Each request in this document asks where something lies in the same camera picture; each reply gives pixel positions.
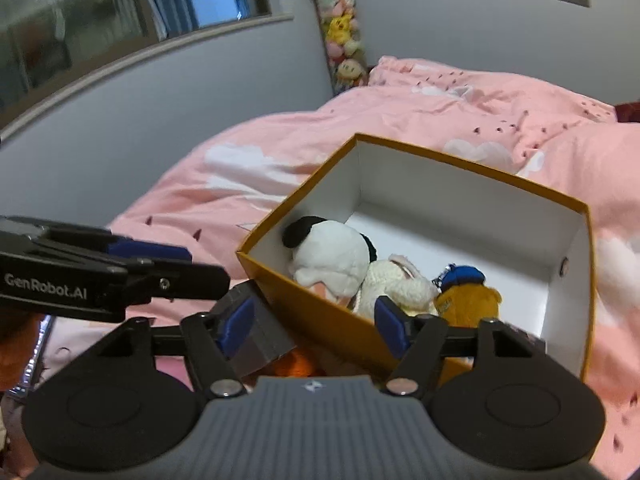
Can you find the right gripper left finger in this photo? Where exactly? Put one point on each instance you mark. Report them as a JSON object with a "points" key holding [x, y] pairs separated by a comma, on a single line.
{"points": [[212, 340]]}

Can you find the dark red pillow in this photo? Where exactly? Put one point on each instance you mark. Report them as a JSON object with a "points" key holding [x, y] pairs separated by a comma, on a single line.
{"points": [[628, 112]]}

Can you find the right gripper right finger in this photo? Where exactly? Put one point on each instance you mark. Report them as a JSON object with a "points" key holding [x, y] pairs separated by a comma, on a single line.
{"points": [[417, 342]]}

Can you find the window with metal frame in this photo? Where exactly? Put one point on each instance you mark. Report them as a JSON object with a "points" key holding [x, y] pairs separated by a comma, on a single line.
{"points": [[46, 45]]}

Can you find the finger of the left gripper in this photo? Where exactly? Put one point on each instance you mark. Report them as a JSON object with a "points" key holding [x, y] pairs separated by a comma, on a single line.
{"points": [[138, 281], [102, 243]]}

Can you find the cream yellow crochet doll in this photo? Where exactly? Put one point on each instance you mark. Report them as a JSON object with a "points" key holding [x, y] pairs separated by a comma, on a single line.
{"points": [[400, 280]]}

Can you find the white black-eared dog plush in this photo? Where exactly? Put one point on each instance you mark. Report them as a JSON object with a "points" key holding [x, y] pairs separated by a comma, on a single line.
{"points": [[328, 258]]}

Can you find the pink cloud-print duvet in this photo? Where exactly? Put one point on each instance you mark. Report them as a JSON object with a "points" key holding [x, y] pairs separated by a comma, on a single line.
{"points": [[211, 199]]}

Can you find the orange crochet carrot toy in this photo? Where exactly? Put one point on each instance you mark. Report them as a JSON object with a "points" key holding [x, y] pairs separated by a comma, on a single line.
{"points": [[300, 362]]}

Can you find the hanging plush toy organizer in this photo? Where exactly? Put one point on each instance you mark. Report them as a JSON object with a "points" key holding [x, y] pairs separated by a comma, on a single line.
{"points": [[341, 35]]}

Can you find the orange cardboard box white inside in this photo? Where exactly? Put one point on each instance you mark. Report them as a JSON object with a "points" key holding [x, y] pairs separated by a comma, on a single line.
{"points": [[534, 245]]}

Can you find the brown bear plush blue outfit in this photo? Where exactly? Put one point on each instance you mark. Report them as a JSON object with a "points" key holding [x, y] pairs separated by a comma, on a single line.
{"points": [[464, 299]]}

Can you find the dark grey square box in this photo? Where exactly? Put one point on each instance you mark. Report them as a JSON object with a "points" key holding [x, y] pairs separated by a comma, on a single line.
{"points": [[260, 339]]}

